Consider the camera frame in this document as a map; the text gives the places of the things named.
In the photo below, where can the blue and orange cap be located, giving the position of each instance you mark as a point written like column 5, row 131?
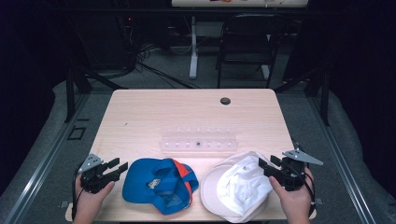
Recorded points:
column 140, row 180

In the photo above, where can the person's right hand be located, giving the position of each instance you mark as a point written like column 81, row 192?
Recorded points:
column 295, row 202

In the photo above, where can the black table grommet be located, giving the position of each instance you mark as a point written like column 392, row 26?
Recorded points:
column 225, row 100

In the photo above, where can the white desk leg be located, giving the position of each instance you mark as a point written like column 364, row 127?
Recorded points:
column 193, row 62

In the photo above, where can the white cap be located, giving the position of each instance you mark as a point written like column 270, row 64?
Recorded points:
column 239, row 186

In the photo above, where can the clear acrylic rack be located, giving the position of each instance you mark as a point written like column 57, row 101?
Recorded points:
column 199, row 146

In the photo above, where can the black metal stand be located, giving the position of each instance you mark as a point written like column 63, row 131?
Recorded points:
column 70, row 99
column 325, row 102

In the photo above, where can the person's left hand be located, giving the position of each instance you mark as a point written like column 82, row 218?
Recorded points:
column 88, row 203

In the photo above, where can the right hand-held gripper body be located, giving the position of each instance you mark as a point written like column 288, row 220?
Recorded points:
column 291, row 175

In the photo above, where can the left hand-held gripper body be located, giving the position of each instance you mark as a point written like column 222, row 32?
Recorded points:
column 93, row 179

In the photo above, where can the aluminium floor rail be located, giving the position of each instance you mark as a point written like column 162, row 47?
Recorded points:
column 37, row 174
column 345, row 174

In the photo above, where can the grey metal table bracket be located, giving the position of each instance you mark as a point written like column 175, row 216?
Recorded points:
column 319, row 201
column 64, row 204

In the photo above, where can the black folding chair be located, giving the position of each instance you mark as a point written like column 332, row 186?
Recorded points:
column 249, row 59

